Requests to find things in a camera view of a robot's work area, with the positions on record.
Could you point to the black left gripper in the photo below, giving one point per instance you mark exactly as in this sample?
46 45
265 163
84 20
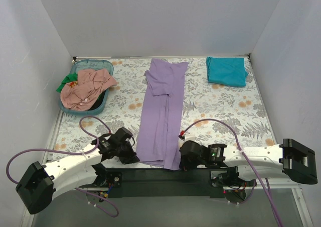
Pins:
126 151

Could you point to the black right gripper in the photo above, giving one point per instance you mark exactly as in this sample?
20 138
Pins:
184 159

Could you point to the purple t shirt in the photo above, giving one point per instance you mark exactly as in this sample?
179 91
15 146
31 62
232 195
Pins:
158 137

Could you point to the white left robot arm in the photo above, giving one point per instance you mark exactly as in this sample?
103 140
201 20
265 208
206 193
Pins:
40 184

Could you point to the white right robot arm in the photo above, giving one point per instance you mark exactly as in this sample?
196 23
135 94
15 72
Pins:
289 160

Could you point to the pink t shirt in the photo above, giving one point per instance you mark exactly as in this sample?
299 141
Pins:
82 94

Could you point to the folded teal t shirt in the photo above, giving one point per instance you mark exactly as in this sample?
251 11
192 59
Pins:
226 71

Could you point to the green t shirt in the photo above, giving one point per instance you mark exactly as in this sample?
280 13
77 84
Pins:
68 79

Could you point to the blue plastic basket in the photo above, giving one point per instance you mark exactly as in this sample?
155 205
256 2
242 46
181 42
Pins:
99 105

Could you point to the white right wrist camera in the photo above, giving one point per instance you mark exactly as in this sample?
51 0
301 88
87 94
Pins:
186 137

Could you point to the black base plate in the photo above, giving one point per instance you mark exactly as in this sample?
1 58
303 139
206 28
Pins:
156 182

